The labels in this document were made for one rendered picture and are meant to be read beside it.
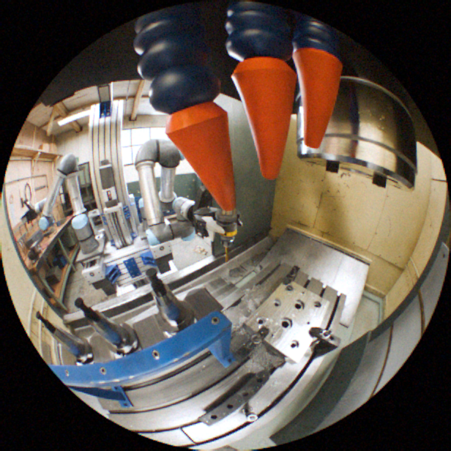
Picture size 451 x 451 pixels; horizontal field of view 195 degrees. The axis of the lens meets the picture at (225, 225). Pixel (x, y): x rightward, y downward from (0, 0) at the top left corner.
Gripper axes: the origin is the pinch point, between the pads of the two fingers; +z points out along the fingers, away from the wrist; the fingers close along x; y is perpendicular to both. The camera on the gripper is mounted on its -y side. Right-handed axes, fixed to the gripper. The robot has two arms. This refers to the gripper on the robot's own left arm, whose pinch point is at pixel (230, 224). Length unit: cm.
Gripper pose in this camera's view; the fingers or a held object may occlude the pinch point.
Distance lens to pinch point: 33.6
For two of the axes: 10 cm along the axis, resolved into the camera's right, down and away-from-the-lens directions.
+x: -7.6, 2.9, -5.9
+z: 6.5, 3.2, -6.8
